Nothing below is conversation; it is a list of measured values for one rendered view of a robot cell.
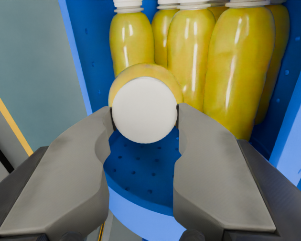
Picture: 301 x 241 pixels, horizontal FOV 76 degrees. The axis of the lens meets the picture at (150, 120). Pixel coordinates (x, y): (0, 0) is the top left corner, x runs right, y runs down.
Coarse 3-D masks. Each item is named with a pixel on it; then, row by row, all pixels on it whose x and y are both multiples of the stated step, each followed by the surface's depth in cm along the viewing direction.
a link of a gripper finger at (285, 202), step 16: (240, 144) 8; (256, 160) 7; (256, 176) 6; (272, 176) 6; (272, 192) 6; (288, 192) 6; (272, 208) 5; (288, 208) 5; (288, 224) 5; (224, 240) 5; (240, 240) 5; (256, 240) 5; (272, 240) 5; (288, 240) 5
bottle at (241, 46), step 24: (240, 0) 18; (264, 0) 18; (216, 24) 20; (240, 24) 18; (264, 24) 18; (216, 48) 20; (240, 48) 19; (264, 48) 19; (216, 72) 21; (240, 72) 20; (264, 72) 20; (216, 96) 22; (240, 96) 21; (216, 120) 24; (240, 120) 23
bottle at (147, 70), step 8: (136, 64) 16; (144, 64) 15; (152, 64) 15; (120, 72) 16; (128, 72) 14; (136, 72) 14; (144, 72) 14; (152, 72) 14; (160, 72) 14; (168, 72) 15; (120, 80) 14; (128, 80) 14; (160, 80) 13; (168, 80) 14; (176, 80) 15; (112, 88) 15; (176, 88) 14; (112, 96) 14; (176, 96) 14
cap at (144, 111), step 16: (144, 80) 11; (128, 96) 11; (144, 96) 11; (160, 96) 11; (112, 112) 11; (128, 112) 11; (144, 112) 11; (160, 112) 11; (176, 112) 11; (128, 128) 11; (144, 128) 11; (160, 128) 11
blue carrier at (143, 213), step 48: (96, 0) 26; (144, 0) 31; (288, 0) 24; (96, 48) 27; (288, 48) 25; (96, 96) 29; (288, 96) 26; (144, 144) 35; (288, 144) 13; (144, 192) 26
